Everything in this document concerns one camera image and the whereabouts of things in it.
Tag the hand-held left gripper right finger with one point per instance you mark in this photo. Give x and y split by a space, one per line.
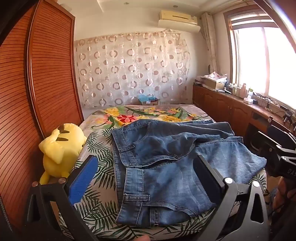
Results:
209 185

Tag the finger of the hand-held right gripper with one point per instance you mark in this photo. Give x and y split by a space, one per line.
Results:
269 140

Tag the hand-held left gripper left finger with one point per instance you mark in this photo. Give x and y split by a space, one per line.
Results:
81 179

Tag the blue denim pants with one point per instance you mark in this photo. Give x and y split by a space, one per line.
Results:
166 162

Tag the person's right hand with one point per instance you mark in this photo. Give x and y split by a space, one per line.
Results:
281 191

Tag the small tripod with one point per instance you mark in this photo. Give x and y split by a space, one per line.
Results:
287 114

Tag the yellow plush toy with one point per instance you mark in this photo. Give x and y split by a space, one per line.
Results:
60 151

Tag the white tissue box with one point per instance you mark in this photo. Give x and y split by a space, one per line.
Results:
249 100

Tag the pale plastic bottle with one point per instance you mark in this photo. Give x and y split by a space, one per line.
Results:
242 90

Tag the wooden side cabinet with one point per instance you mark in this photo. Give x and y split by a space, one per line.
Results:
222 102

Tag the open cardboard box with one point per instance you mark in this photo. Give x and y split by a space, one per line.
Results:
214 83

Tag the window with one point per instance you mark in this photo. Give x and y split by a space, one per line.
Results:
261 58

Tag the floral blanket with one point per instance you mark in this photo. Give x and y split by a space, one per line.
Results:
143 115

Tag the wooden slatted wardrobe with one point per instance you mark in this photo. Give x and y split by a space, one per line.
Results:
34 81

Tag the beige window curtain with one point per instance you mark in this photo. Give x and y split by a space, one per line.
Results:
209 44

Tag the white air conditioner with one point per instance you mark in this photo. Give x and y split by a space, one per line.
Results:
178 20

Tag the circle patterned wall curtain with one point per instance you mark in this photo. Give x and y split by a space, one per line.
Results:
131 69

